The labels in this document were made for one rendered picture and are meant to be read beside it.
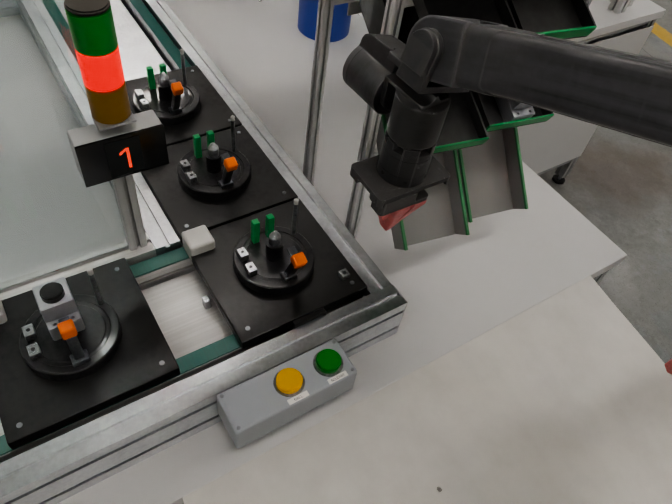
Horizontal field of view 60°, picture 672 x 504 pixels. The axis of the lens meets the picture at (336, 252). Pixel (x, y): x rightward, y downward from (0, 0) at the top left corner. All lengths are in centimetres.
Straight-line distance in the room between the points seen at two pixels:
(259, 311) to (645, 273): 206
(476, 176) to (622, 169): 212
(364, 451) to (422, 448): 10
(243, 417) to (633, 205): 245
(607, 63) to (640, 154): 290
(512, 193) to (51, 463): 90
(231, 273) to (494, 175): 54
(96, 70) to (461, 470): 79
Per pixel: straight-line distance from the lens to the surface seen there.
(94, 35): 77
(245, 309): 97
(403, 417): 102
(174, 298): 105
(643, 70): 49
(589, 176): 309
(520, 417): 109
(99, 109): 83
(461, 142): 94
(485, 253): 128
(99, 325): 95
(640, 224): 297
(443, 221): 109
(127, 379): 92
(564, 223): 143
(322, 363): 92
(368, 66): 65
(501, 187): 118
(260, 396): 90
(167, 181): 117
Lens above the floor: 177
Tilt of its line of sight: 50 degrees down
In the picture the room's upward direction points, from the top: 10 degrees clockwise
